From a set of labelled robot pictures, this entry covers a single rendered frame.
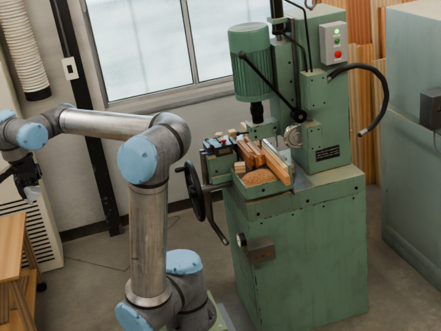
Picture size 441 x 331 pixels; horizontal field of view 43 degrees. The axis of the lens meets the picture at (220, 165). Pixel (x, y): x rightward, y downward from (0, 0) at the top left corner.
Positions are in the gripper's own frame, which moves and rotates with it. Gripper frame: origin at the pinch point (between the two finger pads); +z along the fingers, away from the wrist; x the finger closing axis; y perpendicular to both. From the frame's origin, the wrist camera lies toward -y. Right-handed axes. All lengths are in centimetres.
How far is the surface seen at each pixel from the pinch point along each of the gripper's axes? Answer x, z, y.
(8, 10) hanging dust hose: 137, -36, -26
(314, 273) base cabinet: 19, 80, 109
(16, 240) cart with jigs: 63, 63, -40
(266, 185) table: 18, 24, 90
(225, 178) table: 36, 29, 74
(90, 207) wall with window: 141, 103, -19
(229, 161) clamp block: 39, 22, 77
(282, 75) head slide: 45, -13, 105
